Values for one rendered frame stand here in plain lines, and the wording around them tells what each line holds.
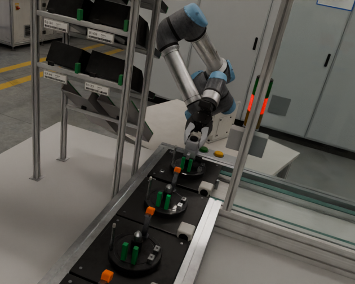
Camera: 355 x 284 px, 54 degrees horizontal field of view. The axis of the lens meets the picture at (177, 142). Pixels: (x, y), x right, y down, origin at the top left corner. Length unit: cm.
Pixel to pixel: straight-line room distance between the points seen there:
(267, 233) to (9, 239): 81
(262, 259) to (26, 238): 74
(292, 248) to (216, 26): 333
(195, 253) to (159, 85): 371
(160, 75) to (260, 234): 354
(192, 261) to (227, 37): 348
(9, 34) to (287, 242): 581
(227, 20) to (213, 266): 341
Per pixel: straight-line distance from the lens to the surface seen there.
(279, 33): 99
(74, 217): 123
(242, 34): 421
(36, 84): 125
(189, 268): 98
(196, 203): 118
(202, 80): 187
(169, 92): 456
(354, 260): 129
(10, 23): 639
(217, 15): 424
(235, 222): 122
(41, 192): 135
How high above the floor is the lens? 165
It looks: 26 degrees down
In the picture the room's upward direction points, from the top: 11 degrees clockwise
